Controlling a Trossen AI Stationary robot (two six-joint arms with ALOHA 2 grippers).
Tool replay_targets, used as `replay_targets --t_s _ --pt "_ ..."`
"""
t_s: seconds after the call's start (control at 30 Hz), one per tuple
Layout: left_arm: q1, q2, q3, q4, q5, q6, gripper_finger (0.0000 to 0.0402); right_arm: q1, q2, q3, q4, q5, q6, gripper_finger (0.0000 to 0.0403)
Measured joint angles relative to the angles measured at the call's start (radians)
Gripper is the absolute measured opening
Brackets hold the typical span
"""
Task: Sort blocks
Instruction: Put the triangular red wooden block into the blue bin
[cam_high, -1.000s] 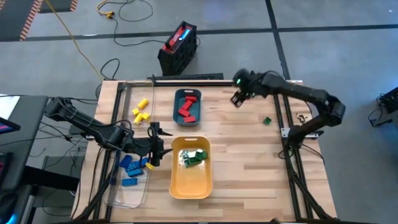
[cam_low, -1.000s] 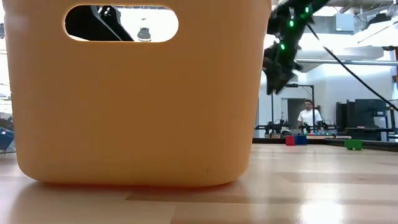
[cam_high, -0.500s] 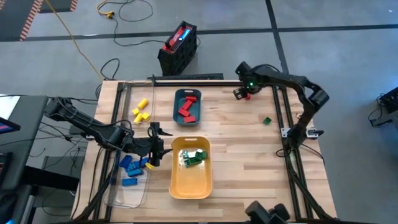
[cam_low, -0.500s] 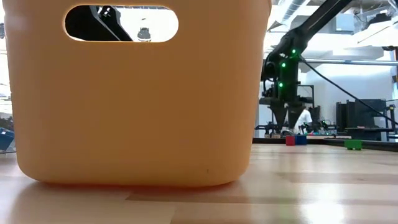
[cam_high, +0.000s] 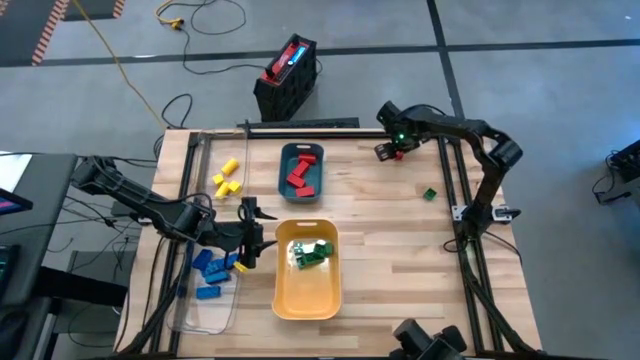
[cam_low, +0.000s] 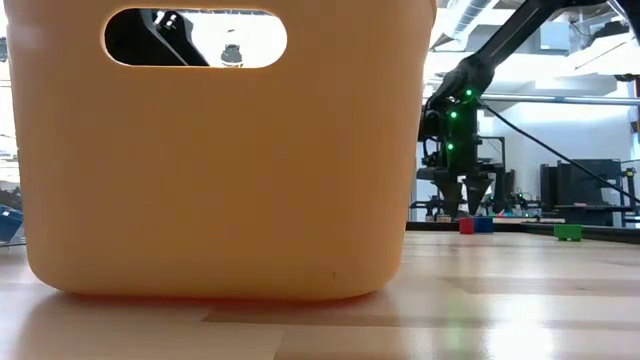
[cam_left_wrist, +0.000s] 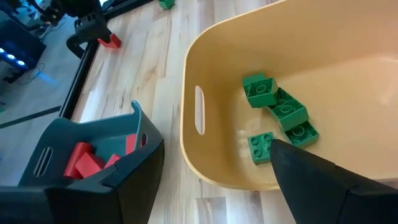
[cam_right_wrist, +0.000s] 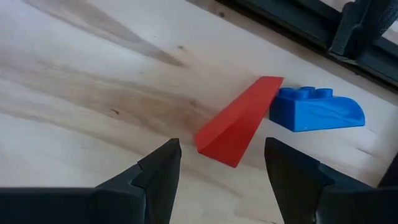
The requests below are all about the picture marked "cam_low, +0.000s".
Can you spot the black gantry frame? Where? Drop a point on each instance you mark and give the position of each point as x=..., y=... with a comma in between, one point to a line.
x=492, y=138

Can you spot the dark hanging lamp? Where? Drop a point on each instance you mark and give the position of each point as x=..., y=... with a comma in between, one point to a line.
x=231, y=55

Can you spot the orange plastic bin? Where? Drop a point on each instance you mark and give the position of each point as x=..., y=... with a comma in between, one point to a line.
x=220, y=175

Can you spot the white ceiling duct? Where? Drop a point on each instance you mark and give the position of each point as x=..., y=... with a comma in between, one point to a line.
x=465, y=15

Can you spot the black side table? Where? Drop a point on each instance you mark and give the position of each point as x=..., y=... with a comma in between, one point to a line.
x=590, y=210

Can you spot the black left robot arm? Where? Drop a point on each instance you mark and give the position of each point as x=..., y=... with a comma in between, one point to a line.
x=130, y=40

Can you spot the black background robot arm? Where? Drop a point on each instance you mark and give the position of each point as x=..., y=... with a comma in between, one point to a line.
x=425, y=206
x=507, y=195

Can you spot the black equipment cabinet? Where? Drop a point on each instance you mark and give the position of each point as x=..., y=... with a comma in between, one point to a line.
x=585, y=185

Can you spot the small green block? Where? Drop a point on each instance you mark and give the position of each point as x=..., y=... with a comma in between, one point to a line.
x=567, y=232

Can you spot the grey overhead bar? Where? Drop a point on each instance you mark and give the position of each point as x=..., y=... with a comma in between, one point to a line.
x=575, y=100

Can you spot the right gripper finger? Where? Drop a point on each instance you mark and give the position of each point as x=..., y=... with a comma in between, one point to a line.
x=450, y=192
x=476, y=192

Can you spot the red wedge block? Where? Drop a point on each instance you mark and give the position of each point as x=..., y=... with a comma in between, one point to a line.
x=466, y=226

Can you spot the blue storage bin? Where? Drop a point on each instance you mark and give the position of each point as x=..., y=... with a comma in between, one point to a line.
x=10, y=225

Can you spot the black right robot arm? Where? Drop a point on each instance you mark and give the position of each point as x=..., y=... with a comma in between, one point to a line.
x=500, y=45

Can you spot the grey ventilation box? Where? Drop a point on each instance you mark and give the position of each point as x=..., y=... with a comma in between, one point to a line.
x=556, y=37

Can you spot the black table frame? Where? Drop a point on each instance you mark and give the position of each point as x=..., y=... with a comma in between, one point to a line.
x=610, y=232

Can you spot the blue rounded block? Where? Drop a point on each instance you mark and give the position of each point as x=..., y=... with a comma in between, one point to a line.
x=484, y=225

